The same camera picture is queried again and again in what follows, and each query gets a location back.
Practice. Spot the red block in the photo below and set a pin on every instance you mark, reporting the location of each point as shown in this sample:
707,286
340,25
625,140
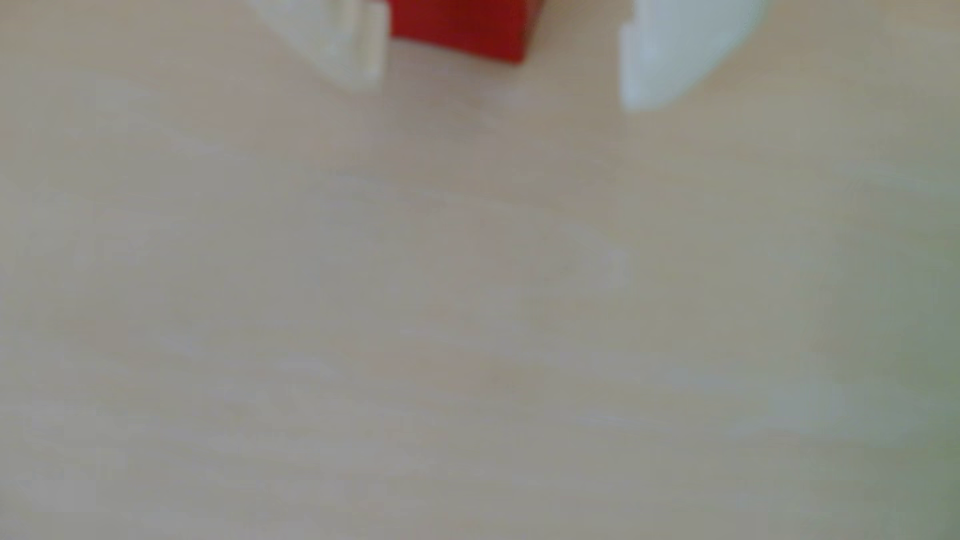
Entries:
465,26

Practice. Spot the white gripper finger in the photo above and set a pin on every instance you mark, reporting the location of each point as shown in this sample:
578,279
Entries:
682,45
330,34

